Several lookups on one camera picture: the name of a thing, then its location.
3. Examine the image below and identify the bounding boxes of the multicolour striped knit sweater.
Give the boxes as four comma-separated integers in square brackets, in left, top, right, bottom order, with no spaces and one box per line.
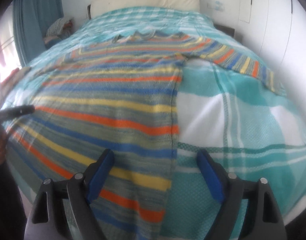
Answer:
[5,29,284,240]

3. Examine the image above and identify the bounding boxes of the pile of clothes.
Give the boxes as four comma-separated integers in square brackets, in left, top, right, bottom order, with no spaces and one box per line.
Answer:
[44,16,73,49]

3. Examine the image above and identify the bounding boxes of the red and beige book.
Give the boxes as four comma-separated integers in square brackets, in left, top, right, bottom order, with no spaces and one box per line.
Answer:
[0,67,31,90]

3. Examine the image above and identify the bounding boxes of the teal white plaid bedspread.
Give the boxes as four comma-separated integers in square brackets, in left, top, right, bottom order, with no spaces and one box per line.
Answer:
[0,6,306,240]

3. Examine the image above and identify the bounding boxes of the blue curtain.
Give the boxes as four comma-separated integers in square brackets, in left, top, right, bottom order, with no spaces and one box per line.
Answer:
[13,0,64,67]

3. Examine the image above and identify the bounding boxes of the dark wooden nightstand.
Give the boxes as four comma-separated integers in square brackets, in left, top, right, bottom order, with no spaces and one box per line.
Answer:
[214,23,235,38]

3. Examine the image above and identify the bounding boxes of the white wardrobe doors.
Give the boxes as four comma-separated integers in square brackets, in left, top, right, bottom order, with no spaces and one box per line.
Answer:
[238,0,306,66]

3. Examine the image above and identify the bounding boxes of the wall socket panel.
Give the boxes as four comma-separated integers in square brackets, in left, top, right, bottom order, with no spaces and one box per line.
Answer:
[207,1,224,12]

